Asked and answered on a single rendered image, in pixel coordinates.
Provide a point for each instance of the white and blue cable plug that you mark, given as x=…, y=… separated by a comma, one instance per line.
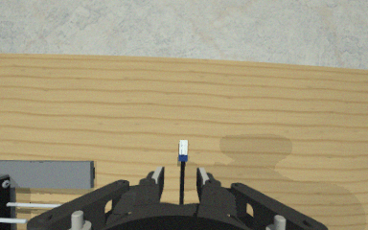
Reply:
x=183, y=156

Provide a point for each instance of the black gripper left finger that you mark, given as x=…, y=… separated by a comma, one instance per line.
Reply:
x=87, y=212

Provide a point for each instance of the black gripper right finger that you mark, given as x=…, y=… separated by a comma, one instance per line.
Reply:
x=217, y=202

